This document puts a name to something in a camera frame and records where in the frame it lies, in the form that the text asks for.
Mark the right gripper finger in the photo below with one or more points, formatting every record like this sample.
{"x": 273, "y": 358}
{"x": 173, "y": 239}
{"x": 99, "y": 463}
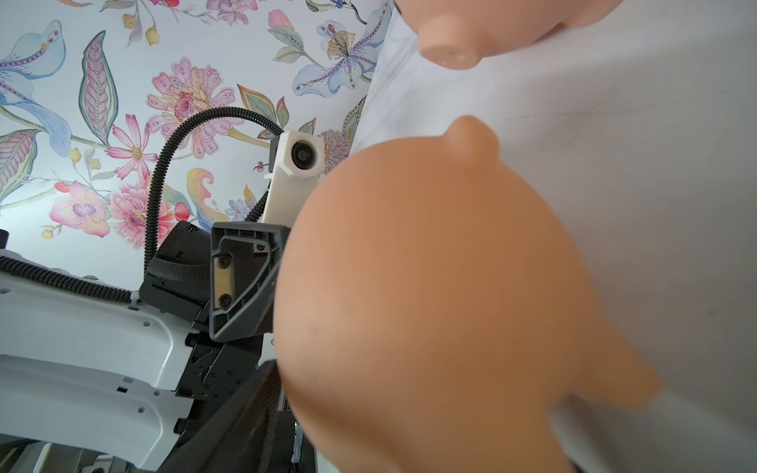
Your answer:
{"x": 240, "y": 437}

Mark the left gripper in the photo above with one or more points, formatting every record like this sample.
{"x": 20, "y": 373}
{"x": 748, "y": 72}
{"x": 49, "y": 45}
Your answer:
{"x": 245, "y": 262}

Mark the pink piggy bank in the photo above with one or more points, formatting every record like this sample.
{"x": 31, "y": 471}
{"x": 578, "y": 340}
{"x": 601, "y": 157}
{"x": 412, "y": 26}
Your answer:
{"x": 457, "y": 35}
{"x": 432, "y": 310}

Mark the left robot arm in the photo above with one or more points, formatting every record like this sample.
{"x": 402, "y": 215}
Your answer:
{"x": 169, "y": 377}

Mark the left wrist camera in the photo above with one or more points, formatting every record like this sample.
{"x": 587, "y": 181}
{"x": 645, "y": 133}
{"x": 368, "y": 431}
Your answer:
{"x": 294, "y": 172}

